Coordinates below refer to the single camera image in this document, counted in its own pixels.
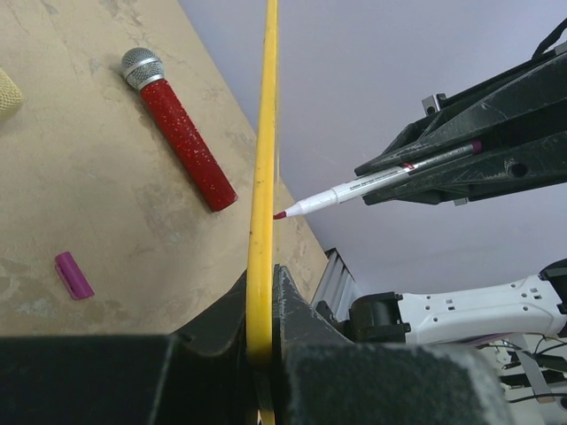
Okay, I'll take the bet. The yellow framed whiteboard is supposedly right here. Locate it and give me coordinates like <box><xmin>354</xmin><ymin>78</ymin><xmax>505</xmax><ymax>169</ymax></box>
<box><xmin>245</xmin><ymin>1</ymin><xmax>279</xmax><ymax>424</ymax></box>

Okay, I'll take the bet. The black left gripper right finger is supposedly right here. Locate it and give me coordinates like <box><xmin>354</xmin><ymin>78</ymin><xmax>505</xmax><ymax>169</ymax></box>
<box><xmin>273</xmin><ymin>266</ymin><xmax>512</xmax><ymax>424</ymax></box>

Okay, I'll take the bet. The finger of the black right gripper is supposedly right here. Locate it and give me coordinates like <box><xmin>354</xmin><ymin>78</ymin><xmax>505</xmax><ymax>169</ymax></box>
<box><xmin>363</xmin><ymin>135</ymin><xmax>566</xmax><ymax>205</ymax></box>

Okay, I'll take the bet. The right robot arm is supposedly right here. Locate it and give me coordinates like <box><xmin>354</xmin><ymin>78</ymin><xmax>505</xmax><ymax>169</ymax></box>
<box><xmin>314</xmin><ymin>24</ymin><xmax>566</xmax><ymax>346</ymax></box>

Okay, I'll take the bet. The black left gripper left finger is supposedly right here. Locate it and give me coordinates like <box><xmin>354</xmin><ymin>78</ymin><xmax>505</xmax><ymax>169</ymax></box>
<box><xmin>1</xmin><ymin>277</ymin><xmax>252</xmax><ymax>424</ymax></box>

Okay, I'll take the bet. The white marker pen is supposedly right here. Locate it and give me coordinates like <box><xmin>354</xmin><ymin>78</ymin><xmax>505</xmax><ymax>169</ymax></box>
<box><xmin>273</xmin><ymin>141</ymin><xmax>482</xmax><ymax>220</ymax></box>

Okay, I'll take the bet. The red glitter toy microphone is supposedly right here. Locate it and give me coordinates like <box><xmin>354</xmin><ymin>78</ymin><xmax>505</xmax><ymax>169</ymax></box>
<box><xmin>120</xmin><ymin>47</ymin><xmax>237</xmax><ymax>212</ymax></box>

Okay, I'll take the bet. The purple marker cap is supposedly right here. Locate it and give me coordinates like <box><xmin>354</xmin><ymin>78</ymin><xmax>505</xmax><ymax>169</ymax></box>
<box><xmin>55</xmin><ymin>251</ymin><xmax>95</xmax><ymax>300</ymax></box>

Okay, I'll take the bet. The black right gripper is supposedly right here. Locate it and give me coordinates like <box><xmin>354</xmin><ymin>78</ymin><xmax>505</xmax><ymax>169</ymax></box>
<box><xmin>354</xmin><ymin>19</ymin><xmax>566</xmax><ymax>176</ymax></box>

